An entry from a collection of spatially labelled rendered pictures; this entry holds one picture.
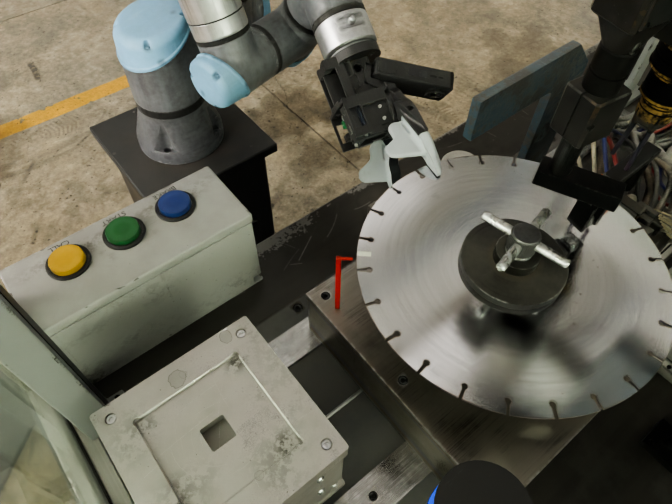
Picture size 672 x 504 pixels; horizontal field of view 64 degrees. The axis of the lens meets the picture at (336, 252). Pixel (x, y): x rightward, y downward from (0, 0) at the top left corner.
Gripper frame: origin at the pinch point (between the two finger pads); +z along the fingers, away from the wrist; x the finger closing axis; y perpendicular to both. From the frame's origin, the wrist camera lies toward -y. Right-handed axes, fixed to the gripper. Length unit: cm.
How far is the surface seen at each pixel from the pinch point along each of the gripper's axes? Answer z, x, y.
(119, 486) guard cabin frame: 19, 1, 47
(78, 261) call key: -6.0, -0.6, 42.8
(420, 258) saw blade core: 7.8, 12.5, 8.9
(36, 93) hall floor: -104, -169, 65
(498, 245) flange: 9.3, 16.3, 1.9
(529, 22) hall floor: -67, -150, -154
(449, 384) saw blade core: 19.0, 19.6, 13.7
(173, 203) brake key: -9.3, -2.9, 30.6
